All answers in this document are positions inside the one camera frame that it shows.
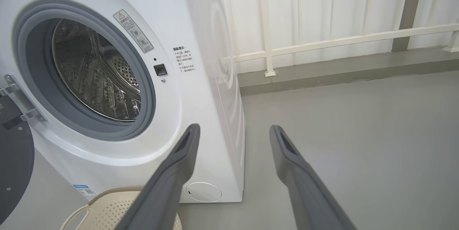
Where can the grey warning sticker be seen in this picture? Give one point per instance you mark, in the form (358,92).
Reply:
(133,31)

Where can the black door latch socket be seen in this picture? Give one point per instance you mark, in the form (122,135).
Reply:
(160,69)

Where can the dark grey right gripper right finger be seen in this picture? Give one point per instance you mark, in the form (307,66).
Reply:
(304,194)

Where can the round white filter cover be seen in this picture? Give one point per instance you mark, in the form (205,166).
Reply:
(203,192)

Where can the round black glass washer door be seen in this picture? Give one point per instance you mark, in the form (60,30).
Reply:
(14,165)

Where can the blue energy label sticker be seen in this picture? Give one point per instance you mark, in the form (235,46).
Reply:
(84,192)

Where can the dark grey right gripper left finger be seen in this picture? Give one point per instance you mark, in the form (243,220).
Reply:
(168,187)

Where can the cream perforated laundry basket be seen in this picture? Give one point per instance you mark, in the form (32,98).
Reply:
(111,208)

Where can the metal door hinge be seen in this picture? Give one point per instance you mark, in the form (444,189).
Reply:
(21,97)

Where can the steel washer drum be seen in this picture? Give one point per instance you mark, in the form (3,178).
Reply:
(93,75)

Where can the white front-load washing machine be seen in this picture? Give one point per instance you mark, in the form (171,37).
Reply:
(200,97)

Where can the white metal railing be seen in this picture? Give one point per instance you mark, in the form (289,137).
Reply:
(322,43)

